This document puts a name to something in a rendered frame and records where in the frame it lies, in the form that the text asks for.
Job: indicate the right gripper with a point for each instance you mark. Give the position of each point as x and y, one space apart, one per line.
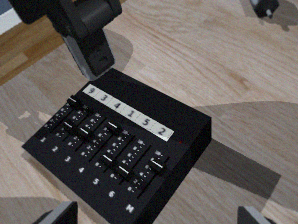
79 19

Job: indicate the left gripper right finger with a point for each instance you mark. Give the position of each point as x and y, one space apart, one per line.
249 215

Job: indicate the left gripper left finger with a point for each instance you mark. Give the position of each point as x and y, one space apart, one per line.
65 213

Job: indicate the black lighting desk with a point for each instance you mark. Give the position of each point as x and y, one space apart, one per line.
120 119

